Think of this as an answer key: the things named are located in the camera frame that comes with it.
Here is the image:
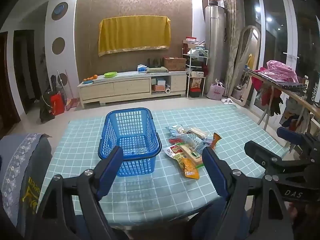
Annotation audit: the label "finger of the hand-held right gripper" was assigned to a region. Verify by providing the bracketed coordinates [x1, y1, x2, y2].
[276, 126, 316, 147]
[244, 140, 284, 172]

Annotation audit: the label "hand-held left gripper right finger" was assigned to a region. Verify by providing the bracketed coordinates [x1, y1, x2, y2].
[201, 147, 294, 240]

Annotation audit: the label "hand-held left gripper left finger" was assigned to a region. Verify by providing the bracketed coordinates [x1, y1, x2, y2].
[32, 146, 124, 240]

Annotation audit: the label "orange yellow snack packet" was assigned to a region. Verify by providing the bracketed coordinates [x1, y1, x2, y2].
[180, 156, 200, 180]

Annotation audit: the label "beige green snack packet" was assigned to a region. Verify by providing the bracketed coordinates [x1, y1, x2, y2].
[179, 142, 203, 168]

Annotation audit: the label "clear blue biscuit packet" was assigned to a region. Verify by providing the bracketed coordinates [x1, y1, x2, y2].
[181, 133, 204, 150]

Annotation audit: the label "blue plastic basket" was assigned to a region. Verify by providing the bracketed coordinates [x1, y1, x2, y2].
[98, 108, 162, 177]

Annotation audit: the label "clear wafer packet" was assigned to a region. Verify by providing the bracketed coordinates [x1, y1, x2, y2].
[186, 127, 208, 139]

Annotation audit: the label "red yellow snack packet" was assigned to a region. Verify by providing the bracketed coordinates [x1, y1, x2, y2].
[164, 142, 190, 162]

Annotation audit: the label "silvery snack packet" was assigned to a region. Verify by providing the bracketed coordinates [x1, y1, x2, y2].
[166, 124, 187, 135]

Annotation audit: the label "person's blue trousers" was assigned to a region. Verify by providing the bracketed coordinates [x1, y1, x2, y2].
[192, 197, 250, 240]

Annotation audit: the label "red hanging clothes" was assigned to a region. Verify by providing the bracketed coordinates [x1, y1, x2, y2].
[251, 74, 283, 115]

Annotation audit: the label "checkered teal tablecloth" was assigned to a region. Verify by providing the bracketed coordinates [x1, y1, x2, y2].
[37, 104, 289, 227]

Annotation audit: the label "pink garment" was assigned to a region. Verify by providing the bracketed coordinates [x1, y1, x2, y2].
[265, 60, 299, 83]

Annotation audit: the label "pink bag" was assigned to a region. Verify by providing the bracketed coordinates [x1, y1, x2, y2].
[207, 80, 225, 100]

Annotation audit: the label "broom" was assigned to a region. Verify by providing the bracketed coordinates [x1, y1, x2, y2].
[64, 69, 75, 111]

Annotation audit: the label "light wooden TV cabinet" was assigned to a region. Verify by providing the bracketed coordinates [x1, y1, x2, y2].
[77, 71, 188, 105]

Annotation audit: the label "grey embroidered chair cover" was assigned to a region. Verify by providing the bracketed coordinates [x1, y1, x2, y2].
[0, 133, 52, 233]

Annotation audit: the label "standing mirror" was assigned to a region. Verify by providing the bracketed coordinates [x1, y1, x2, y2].
[229, 25, 262, 107]

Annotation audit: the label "black suitcase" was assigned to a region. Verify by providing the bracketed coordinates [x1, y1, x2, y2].
[39, 92, 55, 123]

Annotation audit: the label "silver standing air conditioner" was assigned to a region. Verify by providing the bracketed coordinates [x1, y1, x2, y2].
[205, 5, 227, 94]

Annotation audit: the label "white metal rack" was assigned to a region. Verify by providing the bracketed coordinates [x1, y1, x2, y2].
[186, 49, 209, 98]

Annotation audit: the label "green cushion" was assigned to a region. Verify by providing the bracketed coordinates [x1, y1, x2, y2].
[146, 66, 168, 73]

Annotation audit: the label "patterned curtain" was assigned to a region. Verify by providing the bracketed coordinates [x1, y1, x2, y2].
[221, 0, 242, 95]

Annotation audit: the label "cardboard box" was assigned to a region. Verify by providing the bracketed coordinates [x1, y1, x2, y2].
[164, 57, 187, 71]

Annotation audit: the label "yellow cloth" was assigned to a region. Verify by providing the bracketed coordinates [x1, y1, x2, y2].
[98, 16, 172, 57]

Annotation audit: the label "brown round wall decor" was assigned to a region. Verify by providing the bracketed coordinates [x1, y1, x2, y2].
[52, 37, 65, 55]

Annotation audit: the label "blue round wall plate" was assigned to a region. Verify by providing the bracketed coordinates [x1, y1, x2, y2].
[52, 2, 68, 20]

